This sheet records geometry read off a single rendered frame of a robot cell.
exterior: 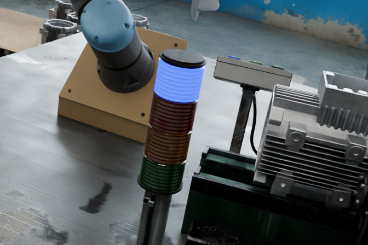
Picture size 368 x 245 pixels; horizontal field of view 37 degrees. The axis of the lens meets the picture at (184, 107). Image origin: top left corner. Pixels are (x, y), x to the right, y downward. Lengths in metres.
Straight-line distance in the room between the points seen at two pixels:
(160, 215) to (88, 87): 0.72
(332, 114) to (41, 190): 0.59
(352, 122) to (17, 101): 0.92
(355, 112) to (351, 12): 5.73
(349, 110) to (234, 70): 0.35
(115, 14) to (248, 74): 0.33
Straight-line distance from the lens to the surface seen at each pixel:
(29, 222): 1.08
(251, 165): 1.14
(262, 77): 1.24
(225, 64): 1.24
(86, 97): 1.45
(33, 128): 1.41
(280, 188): 0.99
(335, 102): 0.98
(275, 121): 0.96
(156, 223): 0.81
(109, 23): 1.27
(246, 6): 6.93
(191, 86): 0.69
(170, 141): 0.72
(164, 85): 0.70
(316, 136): 0.96
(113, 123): 1.42
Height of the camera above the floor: 1.42
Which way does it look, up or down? 22 degrees down
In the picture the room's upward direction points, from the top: 11 degrees clockwise
